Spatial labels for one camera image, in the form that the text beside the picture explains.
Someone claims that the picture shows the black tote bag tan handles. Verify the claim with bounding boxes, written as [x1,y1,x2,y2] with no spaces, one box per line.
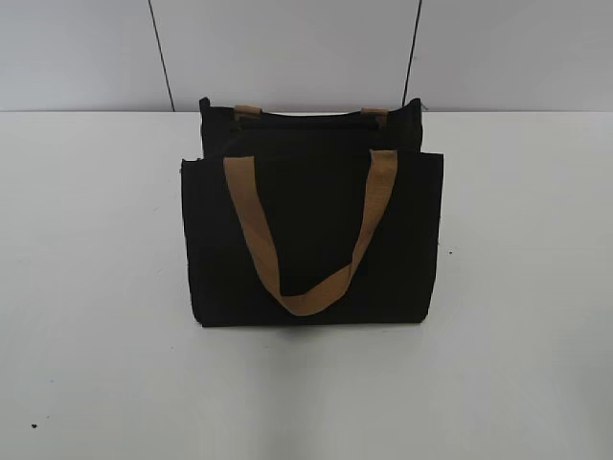
[181,99,443,327]

